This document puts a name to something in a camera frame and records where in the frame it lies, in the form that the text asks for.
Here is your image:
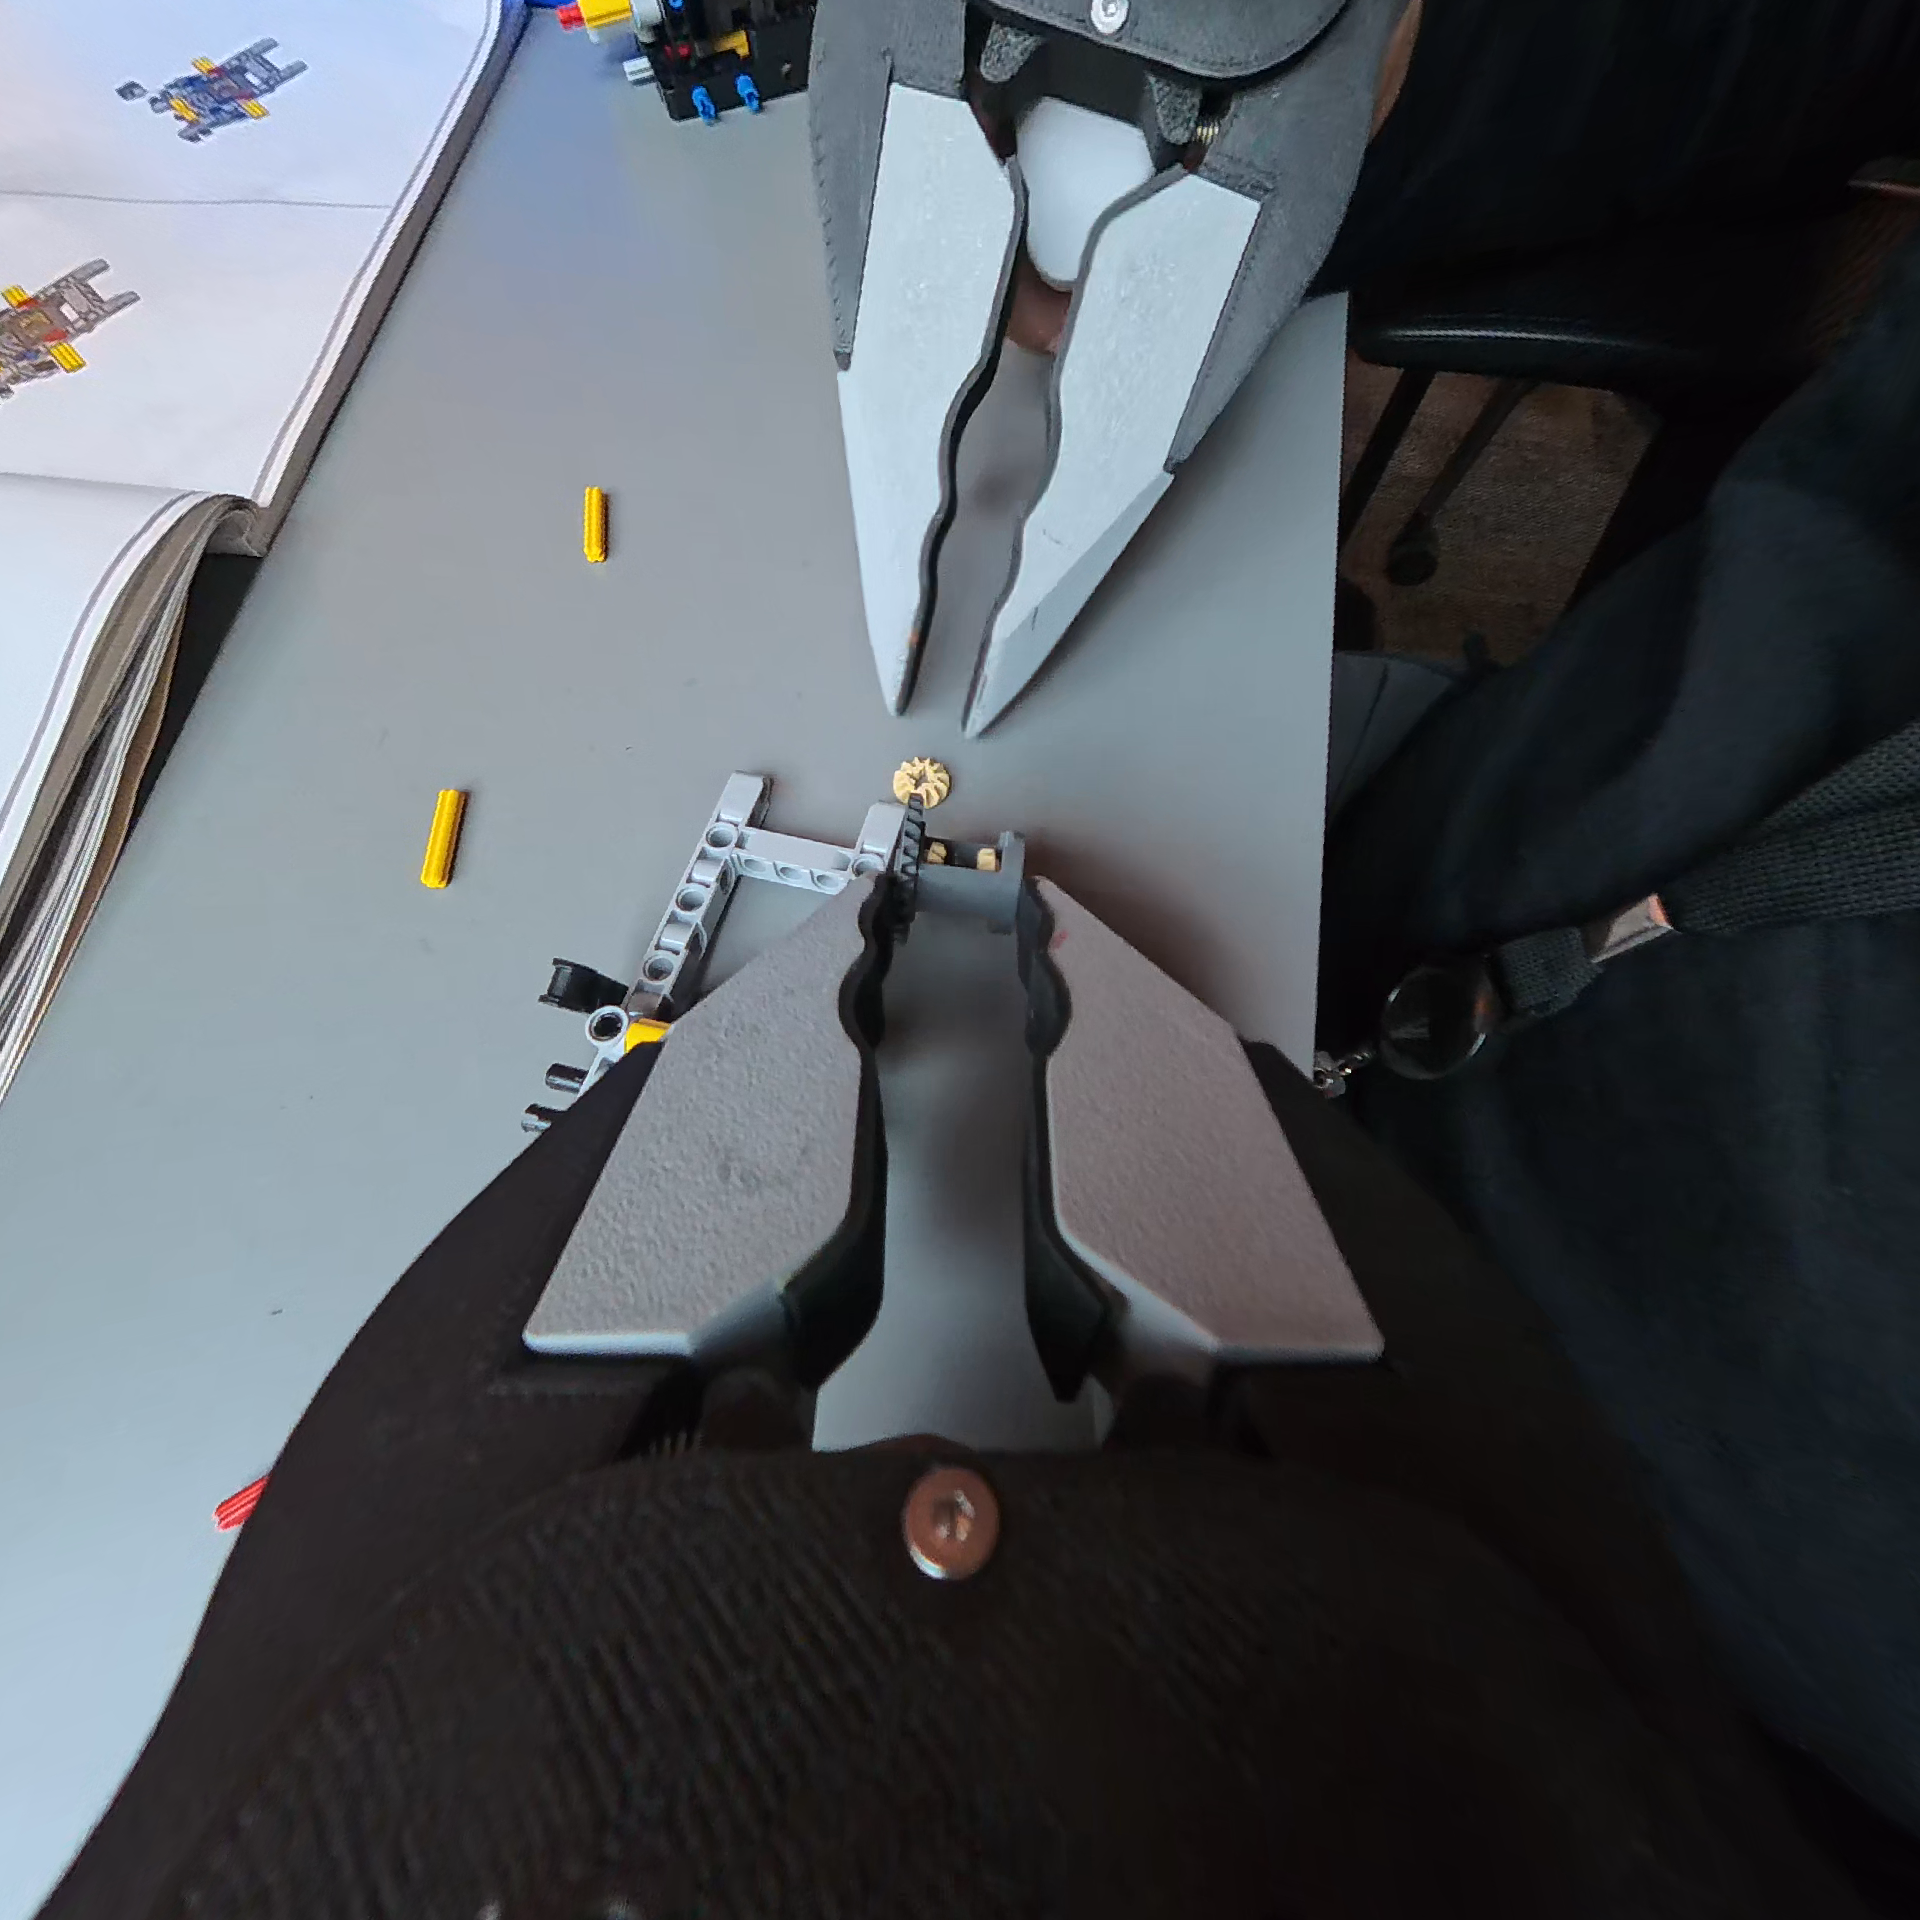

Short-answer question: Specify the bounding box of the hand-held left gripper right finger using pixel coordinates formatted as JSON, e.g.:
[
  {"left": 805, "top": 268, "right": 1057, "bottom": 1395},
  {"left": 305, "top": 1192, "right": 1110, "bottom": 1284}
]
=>
[{"left": 1018, "top": 878, "right": 1386, "bottom": 1404}]

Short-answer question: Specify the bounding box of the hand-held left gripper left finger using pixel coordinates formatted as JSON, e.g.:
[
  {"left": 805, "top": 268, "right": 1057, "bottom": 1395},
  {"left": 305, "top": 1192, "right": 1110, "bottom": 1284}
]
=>
[{"left": 521, "top": 874, "right": 905, "bottom": 1391}]

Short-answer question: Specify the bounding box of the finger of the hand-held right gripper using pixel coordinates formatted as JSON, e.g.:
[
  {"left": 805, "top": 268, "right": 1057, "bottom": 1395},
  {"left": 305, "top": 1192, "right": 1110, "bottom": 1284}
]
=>
[
  {"left": 830, "top": 81, "right": 1033, "bottom": 718},
  {"left": 961, "top": 170, "right": 1263, "bottom": 740}
]

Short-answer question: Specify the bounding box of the grey beam frame assembly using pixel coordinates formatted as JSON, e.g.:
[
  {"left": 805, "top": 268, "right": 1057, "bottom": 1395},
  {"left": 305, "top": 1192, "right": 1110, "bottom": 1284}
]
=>
[{"left": 518, "top": 770, "right": 902, "bottom": 1134}]

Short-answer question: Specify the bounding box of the grey toy differential gear assembly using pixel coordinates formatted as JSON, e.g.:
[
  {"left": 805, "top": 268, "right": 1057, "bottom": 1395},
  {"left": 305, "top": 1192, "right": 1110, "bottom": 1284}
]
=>
[{"left": 866, "top": 796, "right": 1037, "bottom": 942}]

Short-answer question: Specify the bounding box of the black round badge reel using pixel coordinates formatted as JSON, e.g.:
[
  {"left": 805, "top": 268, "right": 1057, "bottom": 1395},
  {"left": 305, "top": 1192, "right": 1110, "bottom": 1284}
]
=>
[{"left": 1375, "top": 960, "right": 1490, "bottom": 1087}]

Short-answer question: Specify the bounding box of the multicoloured toy chassis assembly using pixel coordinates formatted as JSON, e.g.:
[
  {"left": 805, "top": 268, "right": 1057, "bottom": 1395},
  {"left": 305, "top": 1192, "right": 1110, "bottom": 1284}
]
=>
[{"left": 555, "top": 0, "right": 825, "bottom": 126}]

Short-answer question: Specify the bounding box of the black office chair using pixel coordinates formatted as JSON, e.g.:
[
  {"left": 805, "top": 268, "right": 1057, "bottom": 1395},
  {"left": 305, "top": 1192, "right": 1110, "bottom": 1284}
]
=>
[{"left": 1341, "top": 307, "right": 1667, "bottom": 694}]

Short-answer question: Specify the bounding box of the building instruction booklet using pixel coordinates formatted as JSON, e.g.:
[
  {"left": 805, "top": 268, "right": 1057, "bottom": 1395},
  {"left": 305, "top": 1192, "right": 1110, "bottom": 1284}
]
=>
[{"left": 0, "top": 0, "right": 530, "bottom": 1104}]

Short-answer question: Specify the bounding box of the black webbing strap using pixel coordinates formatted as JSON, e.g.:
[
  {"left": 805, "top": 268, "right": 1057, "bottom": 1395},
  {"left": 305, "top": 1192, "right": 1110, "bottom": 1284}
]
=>
[{"left": 1486, "top": 750, "right": 1920, "bottom": 1022}]

